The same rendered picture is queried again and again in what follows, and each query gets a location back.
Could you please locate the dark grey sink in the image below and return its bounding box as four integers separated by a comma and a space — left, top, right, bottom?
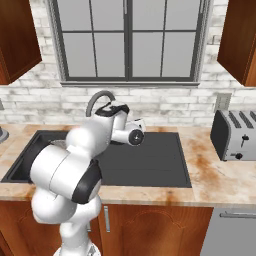
0, 129, 193, 189

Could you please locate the brown cupboard door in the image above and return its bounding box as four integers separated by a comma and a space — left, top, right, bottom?
0, 199, 102, 256
97, 203, 215, 256

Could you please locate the grey framed window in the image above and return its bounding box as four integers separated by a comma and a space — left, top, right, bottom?
46, 0, 213, 88

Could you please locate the grey curved tap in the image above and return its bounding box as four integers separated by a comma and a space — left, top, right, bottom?
85, 89, 117, 118

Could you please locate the silver and black toaster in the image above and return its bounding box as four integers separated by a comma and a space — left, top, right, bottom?
209, 109, 256, 162

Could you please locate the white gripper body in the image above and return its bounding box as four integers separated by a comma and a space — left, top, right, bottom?
132, 117, 147, 133

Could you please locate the brown wall cupboard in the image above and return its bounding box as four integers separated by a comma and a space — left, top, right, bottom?
0, 0, 43, 86
216, 0, 256, 88

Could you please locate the silver dishwasher handle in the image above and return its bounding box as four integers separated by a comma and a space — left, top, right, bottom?
218, 210, 256, 220

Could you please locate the grey wall socket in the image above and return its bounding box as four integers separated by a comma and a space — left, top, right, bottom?
215, 92, 233, 114

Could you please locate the grey dishwasher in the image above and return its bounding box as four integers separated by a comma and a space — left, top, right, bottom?
199, 207, 256, 256

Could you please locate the grey round metal item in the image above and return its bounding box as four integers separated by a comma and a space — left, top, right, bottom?
0, 129, 10, 145

